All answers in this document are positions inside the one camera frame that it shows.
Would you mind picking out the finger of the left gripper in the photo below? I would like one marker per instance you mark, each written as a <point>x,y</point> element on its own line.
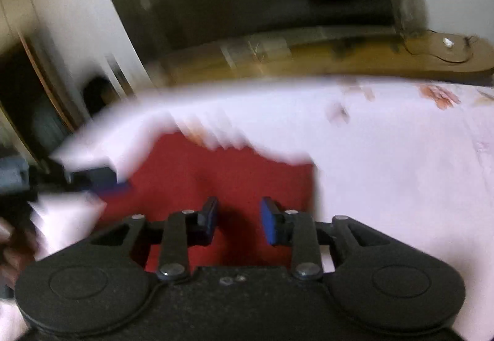
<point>100,180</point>

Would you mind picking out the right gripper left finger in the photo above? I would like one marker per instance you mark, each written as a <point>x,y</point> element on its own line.
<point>182,230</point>

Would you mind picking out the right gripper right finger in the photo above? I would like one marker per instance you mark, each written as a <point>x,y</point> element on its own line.
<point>296,229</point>

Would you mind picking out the black chair back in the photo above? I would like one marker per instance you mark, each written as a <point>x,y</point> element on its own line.
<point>98,93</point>

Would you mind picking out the red knitted garment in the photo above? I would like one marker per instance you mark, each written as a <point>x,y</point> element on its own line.
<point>179,174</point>

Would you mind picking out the small white adapter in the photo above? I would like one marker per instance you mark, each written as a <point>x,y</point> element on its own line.
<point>448,42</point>

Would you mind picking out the dark wooden wardrobe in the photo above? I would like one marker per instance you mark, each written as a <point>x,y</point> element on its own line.
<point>33,102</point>

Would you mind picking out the person's left hand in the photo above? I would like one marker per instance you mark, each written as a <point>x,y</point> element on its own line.
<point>19,246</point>

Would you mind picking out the wooden TV console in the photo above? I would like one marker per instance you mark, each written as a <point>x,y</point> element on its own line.
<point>312,54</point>

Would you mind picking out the white floral bed sheet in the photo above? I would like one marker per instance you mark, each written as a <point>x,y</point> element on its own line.
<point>402,202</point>

